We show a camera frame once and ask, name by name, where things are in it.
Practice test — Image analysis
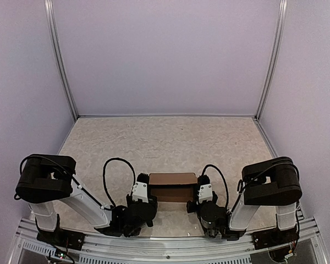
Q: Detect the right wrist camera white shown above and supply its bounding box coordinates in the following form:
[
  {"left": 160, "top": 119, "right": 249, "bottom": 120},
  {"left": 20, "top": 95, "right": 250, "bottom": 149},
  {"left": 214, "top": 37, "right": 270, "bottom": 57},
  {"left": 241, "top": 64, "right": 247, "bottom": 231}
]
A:
[{"left": 196, "top": 175, "right": 213, "bottom": 204}]

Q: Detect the front aluminium frame rail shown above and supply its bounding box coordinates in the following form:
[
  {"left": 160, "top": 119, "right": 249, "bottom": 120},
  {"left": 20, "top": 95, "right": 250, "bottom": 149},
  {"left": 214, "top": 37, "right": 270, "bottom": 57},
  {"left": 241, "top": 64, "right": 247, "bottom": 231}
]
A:
[{"left": 6, "top": 218, "right": 330, "bottom": 263}]

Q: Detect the left aluminium frame post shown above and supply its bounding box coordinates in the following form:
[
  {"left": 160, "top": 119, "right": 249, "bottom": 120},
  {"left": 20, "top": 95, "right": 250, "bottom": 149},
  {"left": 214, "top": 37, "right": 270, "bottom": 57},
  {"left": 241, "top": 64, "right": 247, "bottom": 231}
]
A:
[{"left": 44, "top": 0, "right": 79, "bottom": 122}]

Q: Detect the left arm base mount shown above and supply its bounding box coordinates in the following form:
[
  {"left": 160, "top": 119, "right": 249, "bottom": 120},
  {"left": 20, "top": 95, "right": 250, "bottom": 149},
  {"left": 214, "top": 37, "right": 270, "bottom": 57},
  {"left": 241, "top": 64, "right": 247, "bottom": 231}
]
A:
[{"left": 37, "top": 229, "right": 86, "bottom": 251}]

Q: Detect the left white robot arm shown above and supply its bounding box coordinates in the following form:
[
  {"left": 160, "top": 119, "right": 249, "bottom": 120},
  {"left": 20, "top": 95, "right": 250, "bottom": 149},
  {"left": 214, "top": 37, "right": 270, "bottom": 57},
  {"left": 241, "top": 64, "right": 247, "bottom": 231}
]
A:
[{"left": 14, "top": 154, "right": 158, "bottom": 245}]

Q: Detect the right aluminium frame post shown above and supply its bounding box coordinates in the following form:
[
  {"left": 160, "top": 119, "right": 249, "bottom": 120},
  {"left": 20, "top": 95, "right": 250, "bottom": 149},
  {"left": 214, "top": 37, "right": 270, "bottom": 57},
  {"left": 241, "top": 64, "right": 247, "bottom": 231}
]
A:
[{"left": 255, "top": 0, "right": 288, "bottom": 123}]

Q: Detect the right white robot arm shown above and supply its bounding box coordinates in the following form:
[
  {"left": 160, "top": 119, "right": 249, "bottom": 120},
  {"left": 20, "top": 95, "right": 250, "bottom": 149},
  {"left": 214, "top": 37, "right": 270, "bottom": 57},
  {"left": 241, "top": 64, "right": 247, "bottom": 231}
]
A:
[{"left": 186, "top": 157, "right": 303, "bottom": 244}]

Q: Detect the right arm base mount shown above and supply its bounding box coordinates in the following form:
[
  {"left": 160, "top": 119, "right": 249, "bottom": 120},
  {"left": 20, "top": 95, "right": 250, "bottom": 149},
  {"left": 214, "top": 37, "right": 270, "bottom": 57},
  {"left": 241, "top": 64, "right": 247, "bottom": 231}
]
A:
[{"left": 251, "top": 225, "right": 299, "bottom": 250}]

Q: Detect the aluminium frame post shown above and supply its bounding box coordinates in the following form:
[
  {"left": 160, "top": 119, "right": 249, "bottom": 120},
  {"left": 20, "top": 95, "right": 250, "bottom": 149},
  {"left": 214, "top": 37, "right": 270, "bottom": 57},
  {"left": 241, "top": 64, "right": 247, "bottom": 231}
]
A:
[
  {"left": 255, "top": 0, "right": 288, "bottom": 123},
  {"left": 44, "top": 0, "right": 79, "bottom": 122}
]

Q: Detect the brown cardboard box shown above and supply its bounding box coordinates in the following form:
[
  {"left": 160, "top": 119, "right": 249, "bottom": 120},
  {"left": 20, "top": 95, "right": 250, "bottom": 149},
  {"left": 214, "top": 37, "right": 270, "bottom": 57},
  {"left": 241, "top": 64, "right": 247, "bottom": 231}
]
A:
[{"left": 149, "top": 173, "right": 197, "bottom": 203}]

